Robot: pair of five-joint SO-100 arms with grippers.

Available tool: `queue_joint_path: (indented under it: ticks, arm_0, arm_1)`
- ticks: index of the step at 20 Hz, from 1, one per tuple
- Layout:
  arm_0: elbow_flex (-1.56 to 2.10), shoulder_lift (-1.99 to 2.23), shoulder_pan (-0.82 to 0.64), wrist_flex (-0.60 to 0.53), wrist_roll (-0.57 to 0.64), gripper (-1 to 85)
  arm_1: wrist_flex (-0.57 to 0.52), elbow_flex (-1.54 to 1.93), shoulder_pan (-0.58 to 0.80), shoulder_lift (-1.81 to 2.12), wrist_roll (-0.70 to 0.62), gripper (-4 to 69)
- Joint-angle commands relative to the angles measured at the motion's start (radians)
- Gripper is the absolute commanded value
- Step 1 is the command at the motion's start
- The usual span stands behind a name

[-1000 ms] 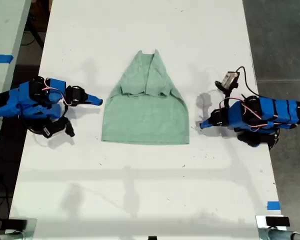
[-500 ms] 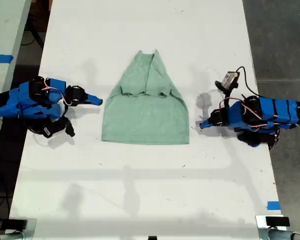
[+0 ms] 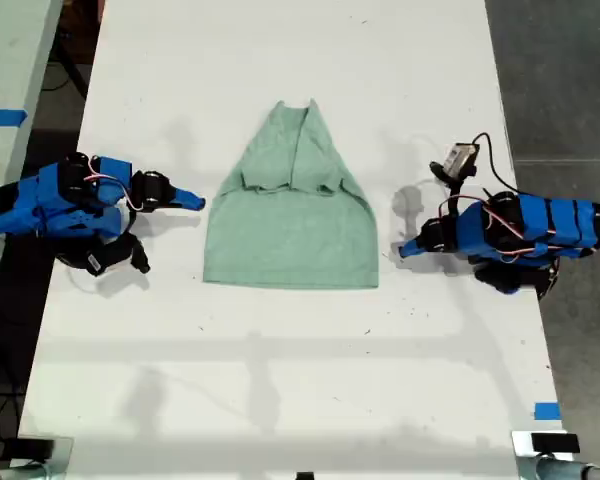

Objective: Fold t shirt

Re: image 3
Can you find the black labelled camera box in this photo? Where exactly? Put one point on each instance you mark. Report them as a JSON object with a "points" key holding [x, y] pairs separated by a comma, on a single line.
{"points": [[102, 260]]}

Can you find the small blue tape patch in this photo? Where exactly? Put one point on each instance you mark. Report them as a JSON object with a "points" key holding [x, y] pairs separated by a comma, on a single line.
{"points": [[547, 411]]}

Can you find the pale side table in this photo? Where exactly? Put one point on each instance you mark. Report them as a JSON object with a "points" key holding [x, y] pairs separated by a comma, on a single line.
{"points": [[10, 65]]}

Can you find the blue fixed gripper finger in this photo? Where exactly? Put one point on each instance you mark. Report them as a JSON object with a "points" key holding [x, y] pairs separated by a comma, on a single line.
{"points": [[190, 196], [416, 241]]}

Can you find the short black camera stalk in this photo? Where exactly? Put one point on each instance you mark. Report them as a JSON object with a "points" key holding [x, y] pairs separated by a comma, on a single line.
{"points": [[139, 255], [447, 177]]}

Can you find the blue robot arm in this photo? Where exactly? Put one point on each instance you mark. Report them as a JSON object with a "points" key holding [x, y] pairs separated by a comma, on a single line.
{"points": [[45, 205], [540, 225]]}

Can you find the grey-faced black camera box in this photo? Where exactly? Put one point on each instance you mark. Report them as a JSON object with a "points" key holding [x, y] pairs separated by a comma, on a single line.
{"points": [[461, 157]]}

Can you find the long blue tape strip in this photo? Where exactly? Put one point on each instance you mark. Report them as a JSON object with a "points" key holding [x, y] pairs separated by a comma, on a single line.
{"points": [[2, 117]]}

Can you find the metal corner bracket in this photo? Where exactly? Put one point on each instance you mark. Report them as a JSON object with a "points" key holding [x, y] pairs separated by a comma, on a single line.
{"points": [[62, 457], [522, 457]]}

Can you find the black table clamp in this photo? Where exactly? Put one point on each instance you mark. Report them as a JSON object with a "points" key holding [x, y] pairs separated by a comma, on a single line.
{"points": [[35, 447], [555, 443]]}

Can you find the pale green T-shirt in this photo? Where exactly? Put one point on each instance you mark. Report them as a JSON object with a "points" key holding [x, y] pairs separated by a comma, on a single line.
{"points": [[290, 240]]}

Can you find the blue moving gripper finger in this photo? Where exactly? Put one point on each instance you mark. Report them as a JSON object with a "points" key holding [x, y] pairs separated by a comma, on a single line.
{"points": [[187, 205], [414, 251]]}

